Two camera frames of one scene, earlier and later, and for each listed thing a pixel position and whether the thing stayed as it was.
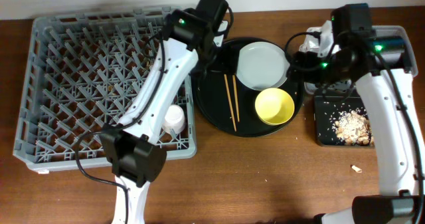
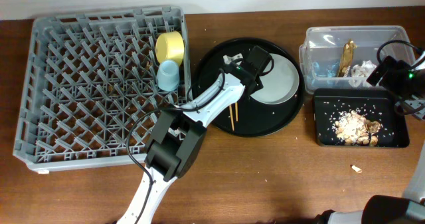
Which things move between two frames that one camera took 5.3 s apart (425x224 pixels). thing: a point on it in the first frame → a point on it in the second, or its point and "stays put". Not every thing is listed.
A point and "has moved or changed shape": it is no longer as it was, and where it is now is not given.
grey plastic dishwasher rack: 83,72 stays put
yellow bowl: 274,106 has moved or changed shape
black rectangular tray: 342,121 stays put
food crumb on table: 356,169 stays put
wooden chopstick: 234,122 stays put
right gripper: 303,74 → 396,68
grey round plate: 261,65 has moved or changed shape
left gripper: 200,65 → 260,82
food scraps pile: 354,127 stays put
